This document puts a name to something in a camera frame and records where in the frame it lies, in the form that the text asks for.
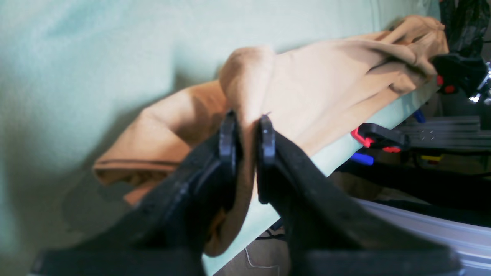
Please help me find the blue handled red clamp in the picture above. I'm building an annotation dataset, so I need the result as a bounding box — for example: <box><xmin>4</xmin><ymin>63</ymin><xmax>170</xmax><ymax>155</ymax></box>
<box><xmin>350</xmin><ymin>123</ymin><xmax>410</xmax><ymax>153</ymax></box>

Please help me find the tan T-shirt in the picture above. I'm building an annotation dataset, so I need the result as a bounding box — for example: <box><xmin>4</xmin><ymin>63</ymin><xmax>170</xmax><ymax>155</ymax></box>
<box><xmin>93</xmin><ymin>15</ymin><xmax>449</xmax><ymax>256</ymax></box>

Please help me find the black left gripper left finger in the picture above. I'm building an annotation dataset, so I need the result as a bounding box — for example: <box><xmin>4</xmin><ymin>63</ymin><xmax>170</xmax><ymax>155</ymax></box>
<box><xmin>30</xmin><ymin>111</ymin><xmax>242</xmax><ymax>276</ymax></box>

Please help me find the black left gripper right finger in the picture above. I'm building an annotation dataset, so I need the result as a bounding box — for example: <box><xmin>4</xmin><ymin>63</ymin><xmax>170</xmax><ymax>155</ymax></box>
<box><xmin>257</xmin><ymin>115</ymin><xmax>463</xmax><ymax>276</ymax></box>

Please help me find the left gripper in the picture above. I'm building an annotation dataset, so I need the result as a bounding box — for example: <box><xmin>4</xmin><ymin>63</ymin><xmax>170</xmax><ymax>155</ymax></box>
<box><xmin>432</xmin><ymin>54</ymin><xmax>490</xmax><ymax>98</ymax></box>

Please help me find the green table cloth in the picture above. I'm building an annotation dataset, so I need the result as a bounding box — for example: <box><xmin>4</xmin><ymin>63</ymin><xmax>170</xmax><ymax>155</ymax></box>
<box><xmin>1</xmin><ymin>0</ymin><xmax>440</xmax><ymax>276</ymax></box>

